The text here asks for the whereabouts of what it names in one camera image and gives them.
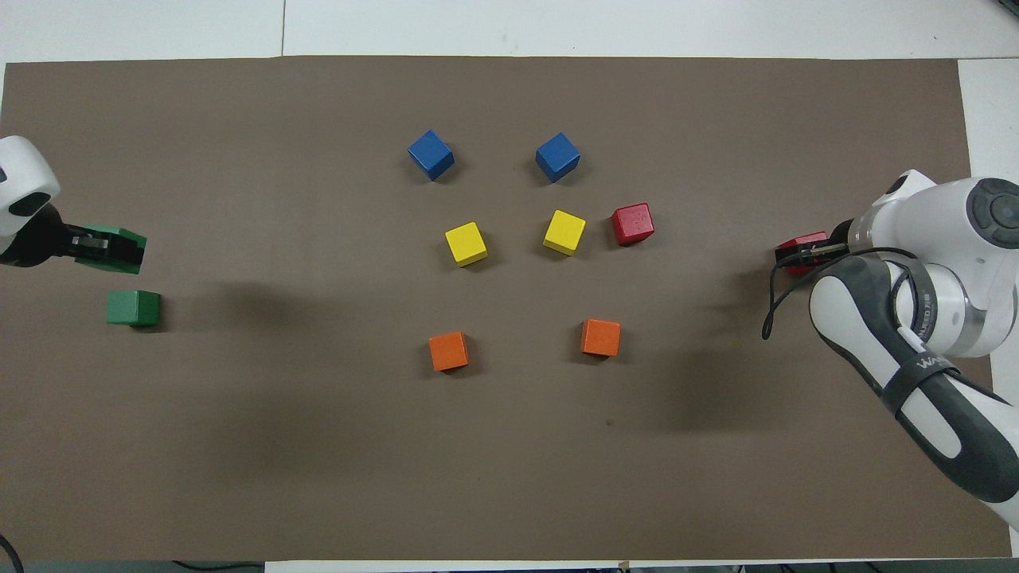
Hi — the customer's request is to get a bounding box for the red wooden cube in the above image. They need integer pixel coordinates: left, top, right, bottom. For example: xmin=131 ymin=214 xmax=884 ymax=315
xmin=776 ymin=232 xmax=830 ymax=276
xmin=611 ymin=202 xmax=656 ymax=247

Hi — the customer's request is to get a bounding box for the black velcro cable strap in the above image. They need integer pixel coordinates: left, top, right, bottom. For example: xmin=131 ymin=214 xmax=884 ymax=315
xmin=880 ymin=354 xmax=966 ymax=416

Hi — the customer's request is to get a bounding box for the orange wooden cube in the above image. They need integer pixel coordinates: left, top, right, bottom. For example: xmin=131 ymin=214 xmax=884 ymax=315
xmin=580 ymin=318 xmax=622 ymax=357
xmin=428 ymin=331 xmax=470 ymax=372

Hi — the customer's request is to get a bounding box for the yellow wooden cube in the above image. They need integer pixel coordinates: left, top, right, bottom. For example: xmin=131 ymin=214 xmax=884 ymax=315
xmin=444 ymin=221 xmax=489 ymax=267
xmin=543 ymin=209 xmax=587 ymax=256

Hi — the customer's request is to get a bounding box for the blue wooden cube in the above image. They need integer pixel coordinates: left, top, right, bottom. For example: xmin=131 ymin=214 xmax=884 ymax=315
xmin=408 ymin=130 xmax=455 ymax=181
xmin=535 ymin=132 xmax=581 ymax=184

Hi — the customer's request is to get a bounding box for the green wooden cube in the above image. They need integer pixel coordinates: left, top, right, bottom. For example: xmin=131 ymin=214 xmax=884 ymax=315
xmin=107 ymin=290 xmax=162 ymax=327
xmin=82 ymin=226 xmax=149 ymax=275

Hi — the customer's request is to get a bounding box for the black floor cable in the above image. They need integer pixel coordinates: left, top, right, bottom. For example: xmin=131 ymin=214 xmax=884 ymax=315
xmin=171 ymin=560 xmax=265 ymax=573

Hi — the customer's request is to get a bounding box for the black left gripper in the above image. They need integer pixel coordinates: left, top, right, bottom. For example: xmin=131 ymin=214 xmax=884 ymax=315
xmin=0 ymin=204 xmax=146 ymax=275

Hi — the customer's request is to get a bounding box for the brown paper table mat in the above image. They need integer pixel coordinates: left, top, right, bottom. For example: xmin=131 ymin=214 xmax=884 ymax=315
xmin=0 ymin=56 xmax=1013 ymax=562

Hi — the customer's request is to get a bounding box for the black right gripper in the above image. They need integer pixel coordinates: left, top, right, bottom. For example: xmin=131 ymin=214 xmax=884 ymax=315
xmin=775 ymin=219 xmax=857 ymax=268

